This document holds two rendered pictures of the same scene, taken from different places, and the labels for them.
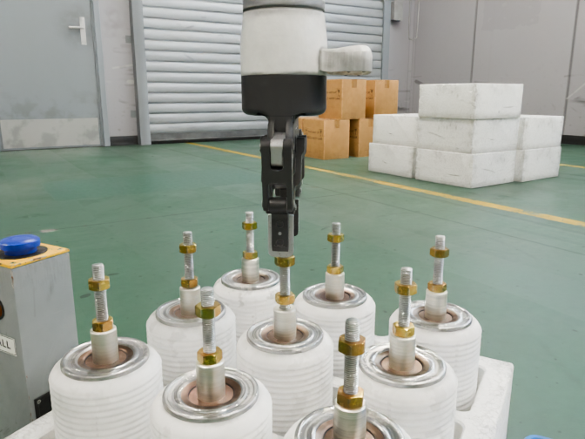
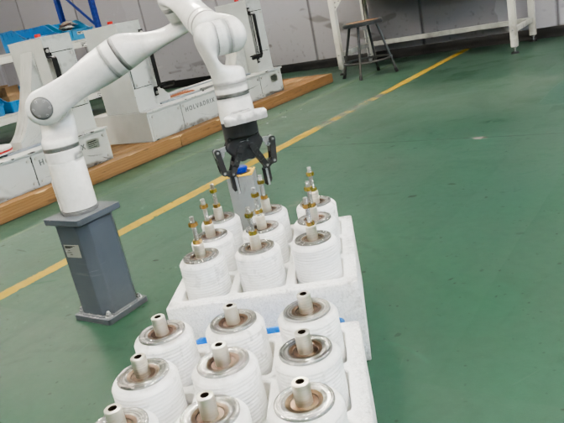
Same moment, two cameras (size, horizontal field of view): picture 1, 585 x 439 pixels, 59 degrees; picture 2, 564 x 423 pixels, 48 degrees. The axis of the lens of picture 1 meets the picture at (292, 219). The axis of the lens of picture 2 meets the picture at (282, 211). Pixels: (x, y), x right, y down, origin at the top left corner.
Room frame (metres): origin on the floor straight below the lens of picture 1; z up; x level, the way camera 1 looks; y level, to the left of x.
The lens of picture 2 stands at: (0.04, -1.25, 0.70)
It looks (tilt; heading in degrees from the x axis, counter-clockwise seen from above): 18 degrees down; 69
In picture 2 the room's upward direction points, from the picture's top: 12 degrees counter-clockwise
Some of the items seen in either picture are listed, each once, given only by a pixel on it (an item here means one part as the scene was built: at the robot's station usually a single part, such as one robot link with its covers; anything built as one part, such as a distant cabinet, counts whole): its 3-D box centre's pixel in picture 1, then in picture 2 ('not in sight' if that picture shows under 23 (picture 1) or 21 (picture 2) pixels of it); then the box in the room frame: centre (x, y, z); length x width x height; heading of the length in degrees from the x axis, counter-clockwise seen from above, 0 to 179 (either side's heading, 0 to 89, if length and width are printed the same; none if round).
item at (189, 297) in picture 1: (190, 300); (265, 205); (0.53, 0.11, 0.26); 0.02 x 0.02 x 0.03
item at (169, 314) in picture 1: (191, 312); (267, 210); (0.53, 0.11, 0.25); 0.08 x 0.08 x 0.01
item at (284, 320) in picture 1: (285, 323); (260, 221); (0.47, 0.01, 0.26); 0.02 x 0.02 x 0.03
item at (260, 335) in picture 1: (285, 335); (262, 227); (0.47, 0.01, 0.25); 0.08 x 0.08 x 0.01
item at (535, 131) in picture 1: (513, 131); not in sight; (3.21, -1.34, 0.27); 0.39 x 0.39 x 0.18; 34
